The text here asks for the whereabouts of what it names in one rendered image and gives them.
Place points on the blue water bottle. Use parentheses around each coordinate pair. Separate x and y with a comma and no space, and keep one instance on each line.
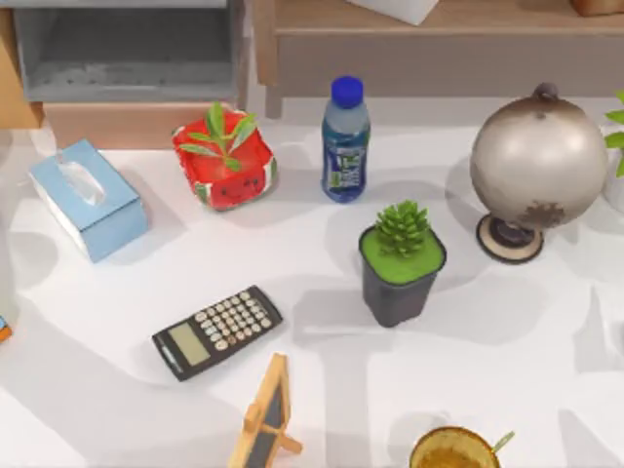
(344,146)

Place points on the red watermelon plant pot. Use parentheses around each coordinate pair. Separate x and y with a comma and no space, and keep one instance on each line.
(229,175)

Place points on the white plant pot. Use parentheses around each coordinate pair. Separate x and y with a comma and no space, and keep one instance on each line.
(615,161)

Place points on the black succulent plant pot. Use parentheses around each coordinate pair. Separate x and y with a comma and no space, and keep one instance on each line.
(400,278)

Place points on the yellow glass cup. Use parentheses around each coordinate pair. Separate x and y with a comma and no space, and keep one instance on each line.
(453,451)

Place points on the pale wooden drawer front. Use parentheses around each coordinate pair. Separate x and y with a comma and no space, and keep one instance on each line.
(122,124)

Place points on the orange and blue object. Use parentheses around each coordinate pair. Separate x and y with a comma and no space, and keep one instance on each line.
(4,329)

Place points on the white box on shelf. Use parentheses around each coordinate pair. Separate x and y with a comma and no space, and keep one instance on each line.
(395,9)

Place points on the wooden shelf unit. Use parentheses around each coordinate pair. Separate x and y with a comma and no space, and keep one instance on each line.
(439,53)

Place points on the wooden cupboard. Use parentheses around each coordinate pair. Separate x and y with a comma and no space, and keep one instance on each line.
(14,92)

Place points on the light blue tissue box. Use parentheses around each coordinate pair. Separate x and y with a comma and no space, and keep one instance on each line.
(92,209)

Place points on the black calculator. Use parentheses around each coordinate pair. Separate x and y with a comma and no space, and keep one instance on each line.
(219,331)

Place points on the wooden framed blackboard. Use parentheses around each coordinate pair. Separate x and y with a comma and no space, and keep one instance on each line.
(268,419)

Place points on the silver grey globe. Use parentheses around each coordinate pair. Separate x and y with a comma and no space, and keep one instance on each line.
(536,156)

